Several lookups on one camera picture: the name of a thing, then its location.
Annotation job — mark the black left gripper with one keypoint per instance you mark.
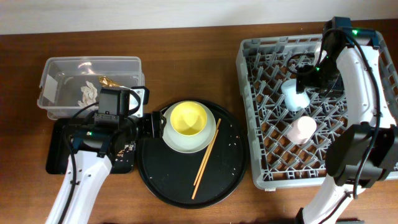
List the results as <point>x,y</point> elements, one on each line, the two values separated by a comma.
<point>154,127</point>

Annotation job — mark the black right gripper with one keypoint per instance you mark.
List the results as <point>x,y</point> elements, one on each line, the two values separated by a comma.
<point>303,80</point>

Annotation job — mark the yellow plastic bowl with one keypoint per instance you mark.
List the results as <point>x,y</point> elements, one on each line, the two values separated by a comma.
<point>188,118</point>

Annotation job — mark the pale grey round plate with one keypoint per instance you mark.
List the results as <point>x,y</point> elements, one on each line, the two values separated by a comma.
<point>189,144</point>

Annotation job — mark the food scraps with rice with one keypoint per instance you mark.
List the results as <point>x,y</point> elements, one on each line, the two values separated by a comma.
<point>126,154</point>

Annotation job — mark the light blue plastic cup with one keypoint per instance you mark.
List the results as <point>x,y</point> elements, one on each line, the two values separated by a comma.
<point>294,101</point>

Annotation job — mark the pink plastic cup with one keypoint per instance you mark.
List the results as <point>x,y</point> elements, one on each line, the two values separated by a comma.
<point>302,130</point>

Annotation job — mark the wooden chopstick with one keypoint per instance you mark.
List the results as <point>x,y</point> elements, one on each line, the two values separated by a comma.
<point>198,184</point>
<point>205,157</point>

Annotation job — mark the gold foil candy wrapper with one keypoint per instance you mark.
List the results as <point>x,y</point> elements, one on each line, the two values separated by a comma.
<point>107,82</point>

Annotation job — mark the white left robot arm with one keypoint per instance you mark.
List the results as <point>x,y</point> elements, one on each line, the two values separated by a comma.
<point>92,153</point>

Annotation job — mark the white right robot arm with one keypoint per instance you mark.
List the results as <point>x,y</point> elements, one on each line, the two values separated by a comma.
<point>366,152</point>

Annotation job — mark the grey plastic dishwasher rack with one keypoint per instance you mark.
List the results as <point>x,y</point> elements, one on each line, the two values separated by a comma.
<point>263,66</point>

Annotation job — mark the clear plastic waste bin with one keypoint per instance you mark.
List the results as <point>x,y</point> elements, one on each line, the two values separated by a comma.
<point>63,78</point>

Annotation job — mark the black rectangular waste tray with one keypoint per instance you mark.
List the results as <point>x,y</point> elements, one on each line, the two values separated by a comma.
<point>57,159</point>

